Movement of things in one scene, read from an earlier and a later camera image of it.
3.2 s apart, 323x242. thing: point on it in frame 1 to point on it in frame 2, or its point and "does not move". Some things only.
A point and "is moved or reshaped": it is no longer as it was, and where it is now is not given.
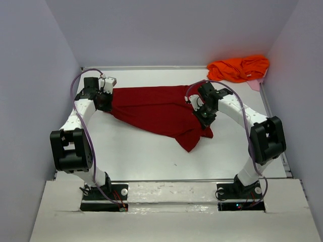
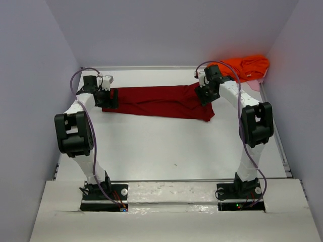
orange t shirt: x=238 y=69 does not move
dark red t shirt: x=163 y=109 is moved or reshaped
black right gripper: x=205 y=119 to x=205 y=93
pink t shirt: x=255 y=84 does not move
